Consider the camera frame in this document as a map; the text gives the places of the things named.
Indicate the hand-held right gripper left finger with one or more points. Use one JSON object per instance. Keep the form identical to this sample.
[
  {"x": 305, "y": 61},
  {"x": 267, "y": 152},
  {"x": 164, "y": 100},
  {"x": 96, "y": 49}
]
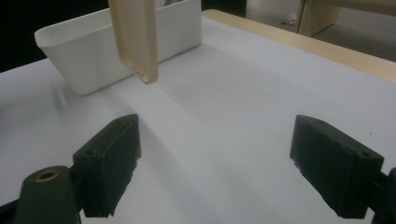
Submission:
[{"x": 106, "y": 168}]

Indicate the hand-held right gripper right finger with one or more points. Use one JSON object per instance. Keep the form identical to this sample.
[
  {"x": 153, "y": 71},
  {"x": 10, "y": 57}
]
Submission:
[{"x": 336, "y": 168}]

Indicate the beige phone case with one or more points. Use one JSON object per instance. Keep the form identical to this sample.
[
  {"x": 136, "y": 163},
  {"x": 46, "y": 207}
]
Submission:
[{"x": 137, "y": 37}]

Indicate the white table mat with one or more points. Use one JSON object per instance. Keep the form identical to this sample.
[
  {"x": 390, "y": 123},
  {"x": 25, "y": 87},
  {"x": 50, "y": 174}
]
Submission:
[{"x": 218, "y": 124}]

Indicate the white plastic storage box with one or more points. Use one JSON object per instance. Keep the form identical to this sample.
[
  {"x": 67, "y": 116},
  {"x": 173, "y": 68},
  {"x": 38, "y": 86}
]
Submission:
[{"x": 87, "y": 59}]

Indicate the crumpled white paper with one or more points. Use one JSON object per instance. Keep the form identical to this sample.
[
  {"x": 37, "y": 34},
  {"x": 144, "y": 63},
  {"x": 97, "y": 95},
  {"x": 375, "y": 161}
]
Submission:
[{"x": 291, "y": 19}]

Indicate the light wooden table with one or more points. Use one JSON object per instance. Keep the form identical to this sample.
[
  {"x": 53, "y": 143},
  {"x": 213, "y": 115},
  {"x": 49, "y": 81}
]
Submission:
[{"x": 342, "y": 57}]

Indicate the black curtain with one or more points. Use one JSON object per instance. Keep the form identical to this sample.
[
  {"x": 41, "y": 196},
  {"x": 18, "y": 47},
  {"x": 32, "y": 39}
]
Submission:
[{"x": 18, "y": 18}]

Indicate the light wooden shelf unit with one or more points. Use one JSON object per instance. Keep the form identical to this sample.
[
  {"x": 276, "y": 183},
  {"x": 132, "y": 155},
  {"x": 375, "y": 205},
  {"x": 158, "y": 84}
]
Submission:
[{"x": 317, "y": 15}]

